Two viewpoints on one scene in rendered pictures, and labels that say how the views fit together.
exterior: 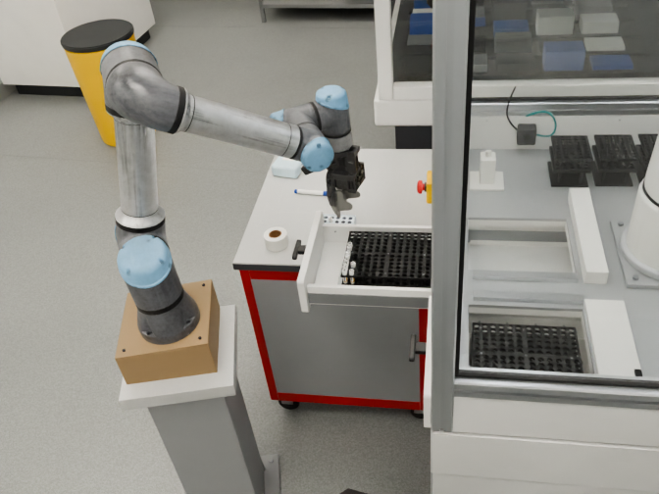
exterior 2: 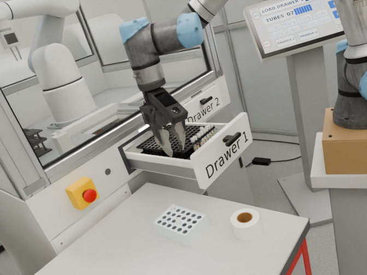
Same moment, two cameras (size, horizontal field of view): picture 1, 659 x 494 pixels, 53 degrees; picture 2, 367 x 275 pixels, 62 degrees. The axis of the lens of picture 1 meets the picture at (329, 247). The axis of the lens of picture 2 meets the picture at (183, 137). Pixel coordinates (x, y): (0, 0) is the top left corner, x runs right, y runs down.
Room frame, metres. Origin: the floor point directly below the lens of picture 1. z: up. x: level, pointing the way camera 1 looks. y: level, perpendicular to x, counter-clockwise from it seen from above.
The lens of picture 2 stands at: (2.09, 0.41, 1.29)
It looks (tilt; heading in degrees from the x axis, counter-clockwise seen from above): 22 degrees down; 213
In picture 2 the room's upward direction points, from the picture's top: 18 degrees counter-clockwise
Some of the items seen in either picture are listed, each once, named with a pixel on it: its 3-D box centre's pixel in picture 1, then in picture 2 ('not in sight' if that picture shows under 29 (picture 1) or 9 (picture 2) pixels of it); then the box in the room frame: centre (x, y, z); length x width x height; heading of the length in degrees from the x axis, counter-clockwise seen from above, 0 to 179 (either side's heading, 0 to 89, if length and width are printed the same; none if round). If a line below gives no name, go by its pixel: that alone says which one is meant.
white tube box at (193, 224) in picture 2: (333, 227); (180, 224); (1.57, -0.02, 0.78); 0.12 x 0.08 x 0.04; 75
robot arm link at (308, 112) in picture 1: (296, 125); (179, 33); (1.40, 0.04, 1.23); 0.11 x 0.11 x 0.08; 16
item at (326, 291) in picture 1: (391, 264); (176, 145); (1.28, -0.16, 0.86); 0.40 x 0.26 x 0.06; 77
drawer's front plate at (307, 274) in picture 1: (312, 259); (224, 147); (1.33, 0.05, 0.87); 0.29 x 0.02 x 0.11; 167
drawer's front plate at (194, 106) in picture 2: (430, 358); (201, 107); (0.95, -0.19, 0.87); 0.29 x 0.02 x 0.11; 167
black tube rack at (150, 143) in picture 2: (388, 263); (177, 144); (1.28, -0.15, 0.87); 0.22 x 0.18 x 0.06; 77
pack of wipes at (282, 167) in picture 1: (291, 161); not in sight; (1.96, 0.09, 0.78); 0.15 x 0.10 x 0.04; 155
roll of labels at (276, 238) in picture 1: (276, 239); (246, 223); (1.55, 0.15, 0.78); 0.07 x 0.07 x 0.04
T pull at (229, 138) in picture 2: (301, 249); (230, 138); (1.34, 0.07, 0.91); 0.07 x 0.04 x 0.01; 167
